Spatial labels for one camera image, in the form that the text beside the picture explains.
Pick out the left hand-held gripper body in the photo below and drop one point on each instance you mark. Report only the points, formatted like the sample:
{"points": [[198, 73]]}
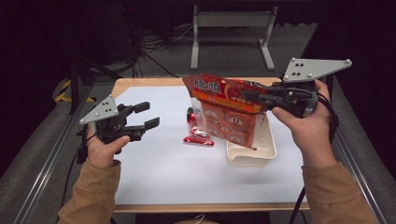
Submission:
{"points": [[101, 113]]}

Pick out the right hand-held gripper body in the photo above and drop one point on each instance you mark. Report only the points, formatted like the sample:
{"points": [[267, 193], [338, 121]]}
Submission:
{"points": [[311, 68]]}

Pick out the orange clear seasoning packet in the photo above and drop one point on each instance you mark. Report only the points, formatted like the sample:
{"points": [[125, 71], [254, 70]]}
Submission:
{"points": [[218, 93]]}

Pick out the white plastic divided bin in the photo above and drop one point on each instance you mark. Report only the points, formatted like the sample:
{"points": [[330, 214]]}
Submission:
{"points": [[264, 149]]}

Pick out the person's left hand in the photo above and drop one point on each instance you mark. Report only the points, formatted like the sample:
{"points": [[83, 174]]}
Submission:
{"points": [[102, 152]]}

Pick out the person's right hand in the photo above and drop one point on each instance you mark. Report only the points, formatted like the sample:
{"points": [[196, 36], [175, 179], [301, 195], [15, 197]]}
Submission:
{"points": [[311, 137]]}

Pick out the yellow black hazard tape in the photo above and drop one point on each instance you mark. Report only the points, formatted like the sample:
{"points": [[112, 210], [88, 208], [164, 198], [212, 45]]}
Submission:
{"points": [[63, 93]]}

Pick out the white table mat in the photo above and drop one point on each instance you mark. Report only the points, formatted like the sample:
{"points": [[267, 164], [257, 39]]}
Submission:
{"points": [[162, 168]]}

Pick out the small black red packet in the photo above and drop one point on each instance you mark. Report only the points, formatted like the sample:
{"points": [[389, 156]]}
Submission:
{"points": [[199, 137]]}

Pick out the white metal stand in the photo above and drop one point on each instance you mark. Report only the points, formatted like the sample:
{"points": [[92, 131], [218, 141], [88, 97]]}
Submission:
{"points": [[233, 19]]}

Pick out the person's dark torso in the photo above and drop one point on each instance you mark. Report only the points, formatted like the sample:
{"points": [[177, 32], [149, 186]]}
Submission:
{"points": [[218, 218]]}

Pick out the aluminium rail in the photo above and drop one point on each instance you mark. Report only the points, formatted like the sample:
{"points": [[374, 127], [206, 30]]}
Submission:
{"points": [[364, 186], [40, 177]]}

